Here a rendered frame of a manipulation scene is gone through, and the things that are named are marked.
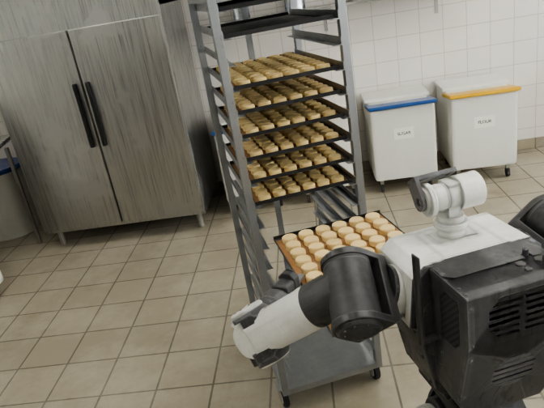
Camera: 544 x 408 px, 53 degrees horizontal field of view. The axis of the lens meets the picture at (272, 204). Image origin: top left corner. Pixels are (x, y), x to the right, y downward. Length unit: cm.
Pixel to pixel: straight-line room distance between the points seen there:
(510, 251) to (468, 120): 367
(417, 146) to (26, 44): 311
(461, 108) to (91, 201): 309
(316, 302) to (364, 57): 417
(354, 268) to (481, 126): 379
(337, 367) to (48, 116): 300
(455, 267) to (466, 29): 433
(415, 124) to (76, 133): 269
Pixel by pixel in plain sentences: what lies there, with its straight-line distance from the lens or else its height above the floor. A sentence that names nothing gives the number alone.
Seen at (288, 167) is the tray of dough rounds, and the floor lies 115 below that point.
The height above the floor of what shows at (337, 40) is 159.
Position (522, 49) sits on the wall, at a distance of 540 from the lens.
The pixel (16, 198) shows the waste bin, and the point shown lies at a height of 36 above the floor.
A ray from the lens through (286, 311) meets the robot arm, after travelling 105.
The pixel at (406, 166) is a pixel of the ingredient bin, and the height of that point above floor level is 23.
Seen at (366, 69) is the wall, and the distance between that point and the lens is 507.
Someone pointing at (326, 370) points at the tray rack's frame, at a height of 15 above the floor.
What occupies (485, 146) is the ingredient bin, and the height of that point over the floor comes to 31.
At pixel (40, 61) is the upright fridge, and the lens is 450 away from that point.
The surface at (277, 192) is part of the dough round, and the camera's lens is 214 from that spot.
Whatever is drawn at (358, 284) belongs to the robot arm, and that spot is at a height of 132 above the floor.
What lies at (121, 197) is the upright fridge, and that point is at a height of 40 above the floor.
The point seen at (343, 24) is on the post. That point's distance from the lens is 204.
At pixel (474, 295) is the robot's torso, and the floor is 133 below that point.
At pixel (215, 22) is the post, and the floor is 173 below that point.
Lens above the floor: 183
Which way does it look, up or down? 22 degrees down
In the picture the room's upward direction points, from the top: 10 degrees counter-clockwise
